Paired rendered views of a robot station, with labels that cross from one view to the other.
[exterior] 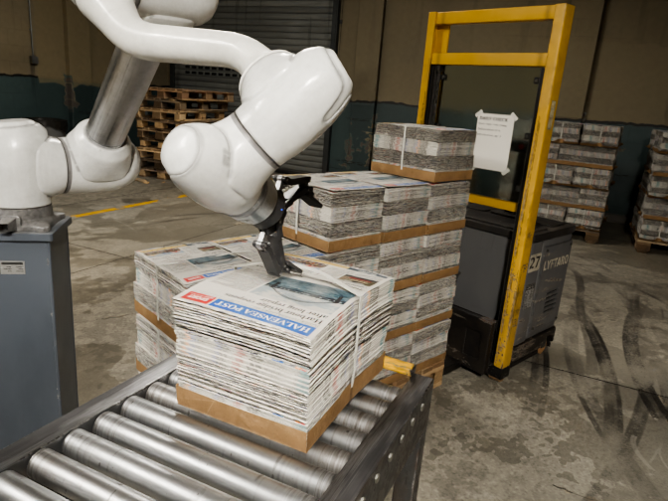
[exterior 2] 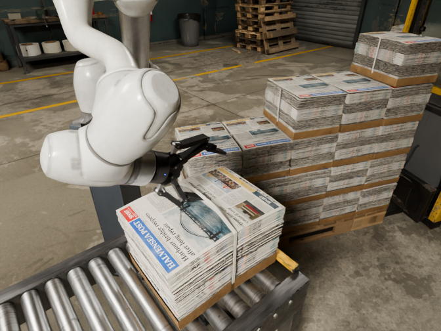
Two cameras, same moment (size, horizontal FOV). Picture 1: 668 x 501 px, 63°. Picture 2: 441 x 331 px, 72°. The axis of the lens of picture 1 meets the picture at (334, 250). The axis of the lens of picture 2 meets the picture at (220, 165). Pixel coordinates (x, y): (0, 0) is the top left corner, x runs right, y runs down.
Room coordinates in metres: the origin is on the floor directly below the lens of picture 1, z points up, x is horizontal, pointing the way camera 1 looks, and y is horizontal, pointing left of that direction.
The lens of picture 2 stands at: (0.45, -0.27, 1.58)
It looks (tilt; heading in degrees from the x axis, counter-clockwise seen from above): 32 degrees down; 26
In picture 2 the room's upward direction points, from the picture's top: straight up
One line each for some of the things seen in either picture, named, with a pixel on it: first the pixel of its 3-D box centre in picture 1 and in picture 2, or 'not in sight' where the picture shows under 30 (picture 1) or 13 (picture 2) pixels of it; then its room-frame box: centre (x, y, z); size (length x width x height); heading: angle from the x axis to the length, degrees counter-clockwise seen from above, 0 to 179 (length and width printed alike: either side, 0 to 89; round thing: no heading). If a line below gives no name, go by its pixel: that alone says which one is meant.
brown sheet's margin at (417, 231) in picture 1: (373, 224); (341, 113); (2.36, -0.16, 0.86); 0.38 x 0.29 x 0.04; 45
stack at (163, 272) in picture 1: (291, 338); (272, 184); (2.06, 0.15, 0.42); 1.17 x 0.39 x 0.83; 134
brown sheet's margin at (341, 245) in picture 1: (323, 231); (298, 119); (2.15, 0.05, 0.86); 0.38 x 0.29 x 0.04; 44
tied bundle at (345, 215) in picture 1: (324, 210); (300, 105); (2.15, 0.05, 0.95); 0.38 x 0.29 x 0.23; 44
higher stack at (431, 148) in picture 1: (410, 259); (371, 138); (2.56, -0.38, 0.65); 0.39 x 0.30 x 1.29; 44
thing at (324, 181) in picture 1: (327, 181); (304, 85); (2.15, 0.05, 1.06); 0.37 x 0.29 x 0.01; 44
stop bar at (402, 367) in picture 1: (329, 346); (248, 230); (1.21, -0.01, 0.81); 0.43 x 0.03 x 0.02; 65
